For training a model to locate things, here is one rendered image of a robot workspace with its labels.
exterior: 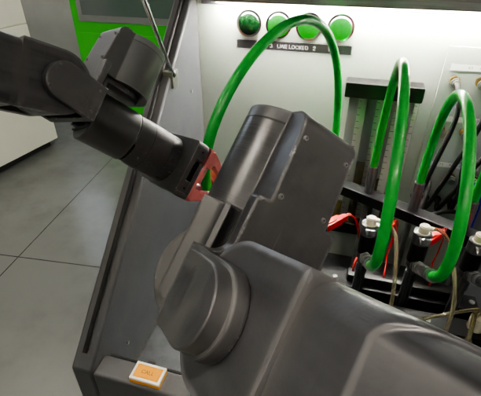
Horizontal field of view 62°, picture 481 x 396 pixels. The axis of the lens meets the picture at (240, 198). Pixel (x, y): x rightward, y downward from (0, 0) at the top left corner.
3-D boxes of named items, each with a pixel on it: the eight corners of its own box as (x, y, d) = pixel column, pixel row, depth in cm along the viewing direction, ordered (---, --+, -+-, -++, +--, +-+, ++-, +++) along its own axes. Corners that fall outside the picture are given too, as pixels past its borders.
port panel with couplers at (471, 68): (410, 197, 88) (451, 49, 71) (409, 189, 90) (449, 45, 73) (476, 207, 85) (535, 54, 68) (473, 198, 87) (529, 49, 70)
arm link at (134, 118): (57, 136, 43) (76, 130, 38) (83, 80, 44) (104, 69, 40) (115, 164, 47) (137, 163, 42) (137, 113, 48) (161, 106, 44)
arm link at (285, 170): (181, 375, 12) (368, 427, 16) (339, 49, 13) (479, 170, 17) (121, 267, 23) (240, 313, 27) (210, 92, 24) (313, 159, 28)
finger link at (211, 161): (224, 165, 57) (172, 133, 51) (254, 175, 51) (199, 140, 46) (202, 207, 57) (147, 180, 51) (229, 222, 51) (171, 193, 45)
